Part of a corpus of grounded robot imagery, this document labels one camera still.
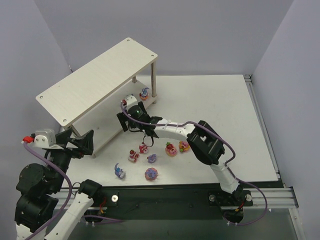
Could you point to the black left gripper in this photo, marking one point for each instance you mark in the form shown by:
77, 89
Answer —
72, 144

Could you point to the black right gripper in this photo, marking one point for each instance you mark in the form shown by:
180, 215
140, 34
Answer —
125, 121

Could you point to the small purple bunny figure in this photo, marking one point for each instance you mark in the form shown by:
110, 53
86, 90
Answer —
152, 158

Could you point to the purple bunny with blue bow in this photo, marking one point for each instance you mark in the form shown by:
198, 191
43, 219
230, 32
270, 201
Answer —
119, 172

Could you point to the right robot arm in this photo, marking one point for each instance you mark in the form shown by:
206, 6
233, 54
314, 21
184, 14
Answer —
207, 146

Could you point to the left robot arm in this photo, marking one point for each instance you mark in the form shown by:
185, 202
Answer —
46, 189

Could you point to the white wooden two-tier shelf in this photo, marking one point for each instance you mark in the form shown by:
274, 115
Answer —
90, 97

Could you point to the pink bear with strawberry hat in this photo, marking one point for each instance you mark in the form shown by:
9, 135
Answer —
143, 148

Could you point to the pink striped bear with strawberry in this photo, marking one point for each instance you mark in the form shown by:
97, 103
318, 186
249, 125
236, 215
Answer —
133, 156

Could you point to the pink bear on tan donut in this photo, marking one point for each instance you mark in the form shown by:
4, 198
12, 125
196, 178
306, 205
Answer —
170, 149

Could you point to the pink bear in yellow flower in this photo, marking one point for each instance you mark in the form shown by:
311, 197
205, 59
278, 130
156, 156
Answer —
183, 146

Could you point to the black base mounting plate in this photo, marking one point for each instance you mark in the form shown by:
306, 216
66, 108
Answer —
205, 201

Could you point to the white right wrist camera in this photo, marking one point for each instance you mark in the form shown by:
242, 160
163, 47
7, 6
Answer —
129, 101

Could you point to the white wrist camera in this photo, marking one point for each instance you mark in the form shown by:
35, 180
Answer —
129, 101
44, 138

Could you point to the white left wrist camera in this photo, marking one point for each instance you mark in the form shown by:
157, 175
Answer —
44, 138

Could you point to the aluminium frame rail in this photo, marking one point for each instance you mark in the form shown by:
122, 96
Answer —
277, 198

